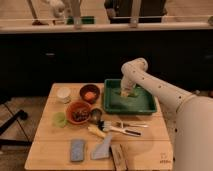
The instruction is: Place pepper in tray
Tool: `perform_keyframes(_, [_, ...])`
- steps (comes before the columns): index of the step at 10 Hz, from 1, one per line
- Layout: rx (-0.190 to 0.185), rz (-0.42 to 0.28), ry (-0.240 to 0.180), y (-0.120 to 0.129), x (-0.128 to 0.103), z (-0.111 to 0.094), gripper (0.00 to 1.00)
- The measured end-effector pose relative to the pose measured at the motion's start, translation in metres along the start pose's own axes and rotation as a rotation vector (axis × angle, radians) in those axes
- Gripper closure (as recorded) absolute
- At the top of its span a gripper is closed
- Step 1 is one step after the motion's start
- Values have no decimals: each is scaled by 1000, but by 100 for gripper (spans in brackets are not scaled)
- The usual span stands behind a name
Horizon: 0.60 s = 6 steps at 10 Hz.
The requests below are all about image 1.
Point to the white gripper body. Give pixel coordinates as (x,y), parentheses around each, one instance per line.
(126,87)

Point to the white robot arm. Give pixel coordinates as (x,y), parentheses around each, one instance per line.
(193,146)

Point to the green plastic tray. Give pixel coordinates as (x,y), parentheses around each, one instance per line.
(139,101)

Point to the dark brown bowl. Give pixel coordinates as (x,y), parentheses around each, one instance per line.
(90,88)

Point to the orange food piece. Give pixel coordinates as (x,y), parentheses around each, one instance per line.
(89,96)

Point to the small metal cup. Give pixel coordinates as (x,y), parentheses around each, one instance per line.
(96,114)

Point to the orange terracotta bowl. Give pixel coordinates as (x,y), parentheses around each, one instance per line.
(78,112)

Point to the small white cup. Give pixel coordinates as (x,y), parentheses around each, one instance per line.
(63,95)

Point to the green box on counter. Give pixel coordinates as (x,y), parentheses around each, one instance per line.
(84,19)

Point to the wooden block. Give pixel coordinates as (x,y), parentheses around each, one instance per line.
(118,158)

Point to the grey scraper spatula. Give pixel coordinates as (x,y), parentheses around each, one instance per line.
(101,151)

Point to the light green small cup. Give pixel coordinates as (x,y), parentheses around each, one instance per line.
(59,120)

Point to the blue grey sponge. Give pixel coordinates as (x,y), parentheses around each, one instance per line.
(77,150)

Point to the dark cabinet counter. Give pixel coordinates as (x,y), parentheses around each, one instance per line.
(33,58)

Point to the black tripod stand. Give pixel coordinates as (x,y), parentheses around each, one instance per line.
(14,122)

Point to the black handled brush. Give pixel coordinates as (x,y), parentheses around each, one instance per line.
(107,126)

